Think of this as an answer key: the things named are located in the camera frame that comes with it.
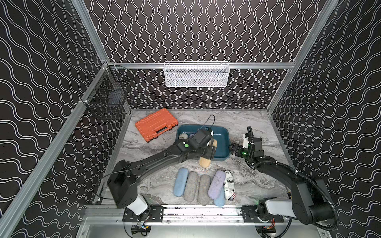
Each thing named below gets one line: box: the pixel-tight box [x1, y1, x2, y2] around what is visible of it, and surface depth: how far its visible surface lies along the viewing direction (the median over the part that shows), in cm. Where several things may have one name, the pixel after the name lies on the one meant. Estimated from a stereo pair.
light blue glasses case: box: [173, 167, 189, 198], surface depth 84 cm
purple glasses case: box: [207, 170, 226, 200], surface depth 79 cm
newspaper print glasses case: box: [223, 170, 237, 201], surface depth 82 cm
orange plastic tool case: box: [134, 108, 179, 143], surface depth 108 cm
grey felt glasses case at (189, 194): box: [183, 171, 199, 202], surface depth 83 cm
